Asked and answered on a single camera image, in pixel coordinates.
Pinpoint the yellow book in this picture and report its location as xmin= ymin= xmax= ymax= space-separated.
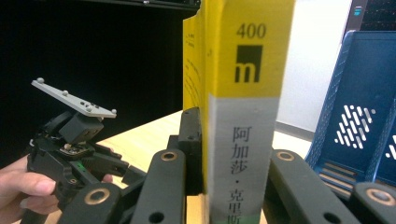
xmin=181 ymin=0 xmax=297 ymax=224

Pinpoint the white partition panel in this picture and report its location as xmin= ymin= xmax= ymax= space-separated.
xmin=274 ymin=0 xmax=354 ymax=142

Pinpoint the blue plastic file rack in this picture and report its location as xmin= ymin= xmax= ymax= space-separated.
xmin=304 ymin=30 xmax=396 ymax=202

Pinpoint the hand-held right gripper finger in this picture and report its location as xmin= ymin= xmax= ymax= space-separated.
xmin=167 ymin=106 xmax=204 ymax=197

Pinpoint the dark monitor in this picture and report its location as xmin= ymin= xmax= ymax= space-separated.
xmin=343 ymin=0 xmax=396 ymax=33

